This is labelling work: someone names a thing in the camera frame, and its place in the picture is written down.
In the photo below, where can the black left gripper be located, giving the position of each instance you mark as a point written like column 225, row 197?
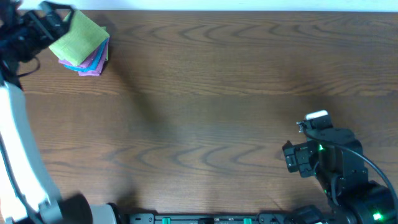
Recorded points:
column 48, row 32

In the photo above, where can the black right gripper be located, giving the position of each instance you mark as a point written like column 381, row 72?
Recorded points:
column 298, row 151

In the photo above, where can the green microfiber cloth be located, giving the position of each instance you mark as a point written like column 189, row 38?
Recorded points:
column 83, row 37

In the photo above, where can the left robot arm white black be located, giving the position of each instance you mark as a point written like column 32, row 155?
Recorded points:
column 28, row 193

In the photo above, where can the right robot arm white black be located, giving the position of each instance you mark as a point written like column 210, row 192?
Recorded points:
column 356, row 189

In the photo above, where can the purple folded cloth top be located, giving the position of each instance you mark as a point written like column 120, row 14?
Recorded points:
column 86, row 63

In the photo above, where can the purple folded cloth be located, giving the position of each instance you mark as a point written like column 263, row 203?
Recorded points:
column 97, row 71
column 86, row 63

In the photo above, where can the purple folded cloth bottom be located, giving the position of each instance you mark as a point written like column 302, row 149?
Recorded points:
column 97, row 71

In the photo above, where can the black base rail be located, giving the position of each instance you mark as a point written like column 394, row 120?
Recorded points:
column 260, row 218

